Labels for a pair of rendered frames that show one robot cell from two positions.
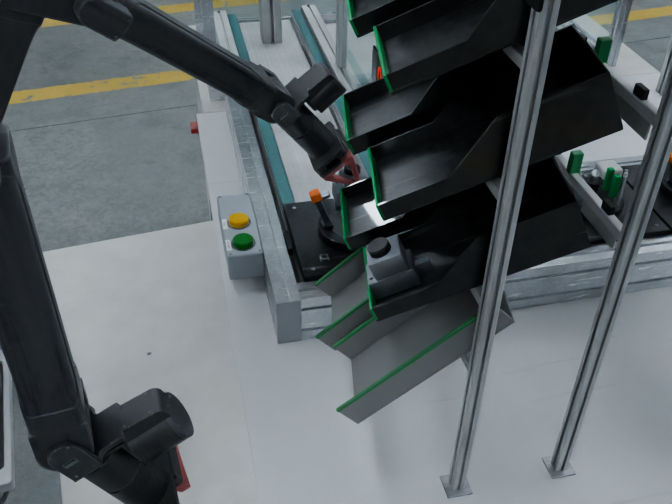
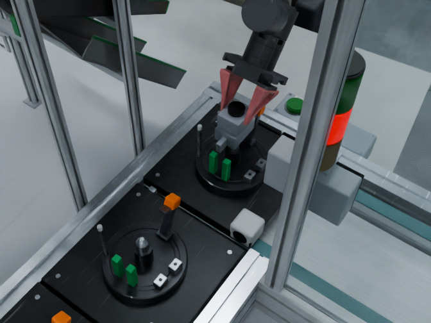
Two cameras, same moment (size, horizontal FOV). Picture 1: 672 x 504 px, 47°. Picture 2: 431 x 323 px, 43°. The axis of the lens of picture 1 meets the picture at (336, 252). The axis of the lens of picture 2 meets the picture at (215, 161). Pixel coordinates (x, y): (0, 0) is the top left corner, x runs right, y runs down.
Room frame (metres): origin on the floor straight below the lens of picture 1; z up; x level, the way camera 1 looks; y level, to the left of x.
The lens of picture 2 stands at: (1.65, -0.50, 1.79)
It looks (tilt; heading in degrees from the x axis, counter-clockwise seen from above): 52 degrees down; 136
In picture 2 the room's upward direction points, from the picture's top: 2 degrees clockwise
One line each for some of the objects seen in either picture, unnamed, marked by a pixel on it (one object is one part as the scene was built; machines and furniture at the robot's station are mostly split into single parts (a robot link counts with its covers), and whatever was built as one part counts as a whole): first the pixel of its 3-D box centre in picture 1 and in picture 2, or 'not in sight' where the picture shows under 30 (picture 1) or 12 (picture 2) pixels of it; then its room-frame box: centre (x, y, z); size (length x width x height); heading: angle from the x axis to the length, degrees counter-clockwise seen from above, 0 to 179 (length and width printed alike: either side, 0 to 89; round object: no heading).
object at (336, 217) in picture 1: (353, 226); (232, 163); (1.21, -0.03, 0.98); 0.14 x 0.14 x 0.02
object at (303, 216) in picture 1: (353, 234); (231, 168); (1.21, -0.03, 0.96); 0.24 x 0.24 x 0.02; 13
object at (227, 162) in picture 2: not in sight; (226, 170); (1.23, -0.07, 1.01); 0.01 x 0.01 x 0.05; 13
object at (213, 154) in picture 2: not in sight; (213, 162); (1.21, -0.08, 1.01); 0.01 x 0.01 x 0.05; 13
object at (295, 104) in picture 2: (243, 242); (295, 106); (1.18, 0.18, 0.96); 0.04 x 0.04 x 0.02
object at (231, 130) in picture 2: (356, 182); (232, 124); (1.20, -0.04, 1.09); 0.08 x 0.04 x 0.07; 103
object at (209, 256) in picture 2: not in sight; (143, 251); (1.27, -0.28, 1.01); 0.24 x 0.24 x 0.13; 13
